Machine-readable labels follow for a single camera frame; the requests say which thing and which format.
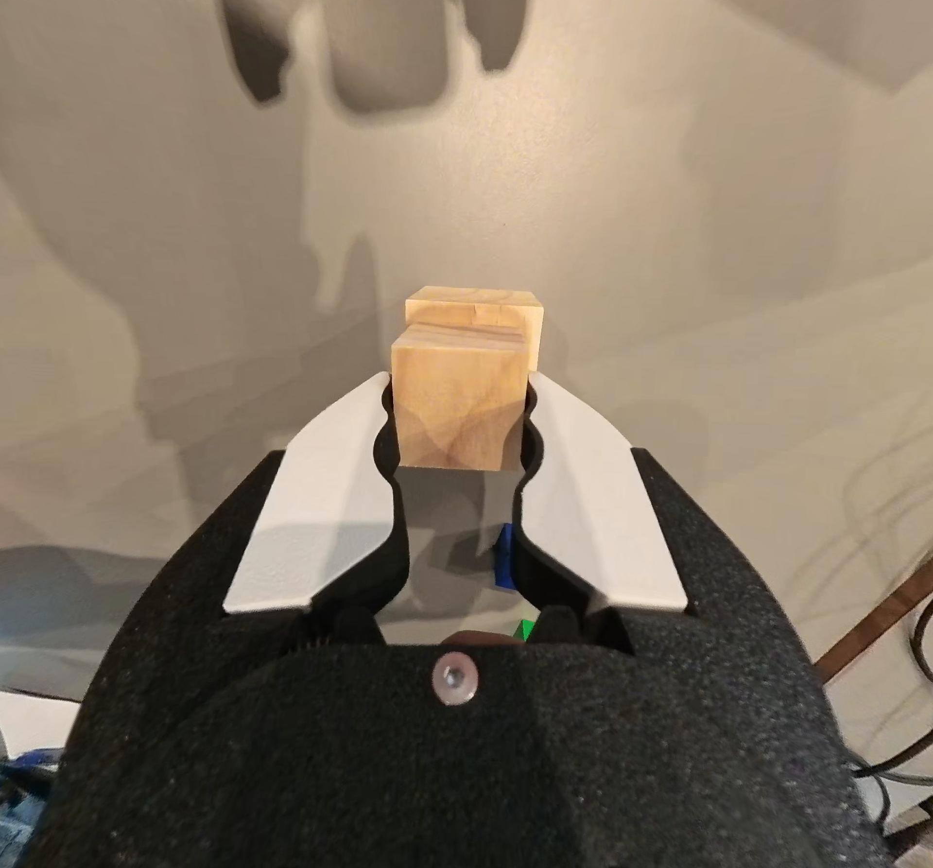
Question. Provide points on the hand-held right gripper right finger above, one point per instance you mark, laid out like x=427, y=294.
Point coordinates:
x=598, y=518

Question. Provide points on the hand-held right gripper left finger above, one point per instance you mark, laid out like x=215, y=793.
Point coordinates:
x=321, y=518

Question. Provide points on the blue wooden cube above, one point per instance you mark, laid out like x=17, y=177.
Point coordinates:
x=504, y=562

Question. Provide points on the small green cube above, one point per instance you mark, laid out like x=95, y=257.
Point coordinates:
x=523, y=633

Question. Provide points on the medium wooden cube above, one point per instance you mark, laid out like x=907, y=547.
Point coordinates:
x=459, y=401

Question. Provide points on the large wooden cube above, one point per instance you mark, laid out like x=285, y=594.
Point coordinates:
x=474, y=307

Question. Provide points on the white paper sheet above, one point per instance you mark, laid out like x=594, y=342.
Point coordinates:
x=29, y=722

